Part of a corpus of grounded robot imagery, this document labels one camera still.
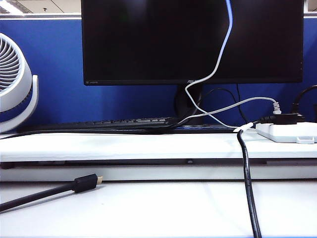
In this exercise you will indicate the black ASUS computer monitor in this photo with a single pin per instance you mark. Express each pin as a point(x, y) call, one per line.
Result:
point(148, 44)

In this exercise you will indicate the blue office partition panel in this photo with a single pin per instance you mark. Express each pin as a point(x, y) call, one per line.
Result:
point(62, 74)

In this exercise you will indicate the black Logitech keyboard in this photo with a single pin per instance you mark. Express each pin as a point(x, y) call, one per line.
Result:
point(119, 122)

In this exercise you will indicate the white desk fan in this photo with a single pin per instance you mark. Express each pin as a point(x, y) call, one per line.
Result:
point(26, 74)

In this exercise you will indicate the ceiling light panel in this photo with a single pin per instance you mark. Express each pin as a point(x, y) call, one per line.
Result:
point(10, 7)

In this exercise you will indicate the white power strip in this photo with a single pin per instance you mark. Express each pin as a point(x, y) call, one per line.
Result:
point(284, 132)

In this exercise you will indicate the black monitor stand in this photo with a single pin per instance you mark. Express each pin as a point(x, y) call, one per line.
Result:
point(179, 104)

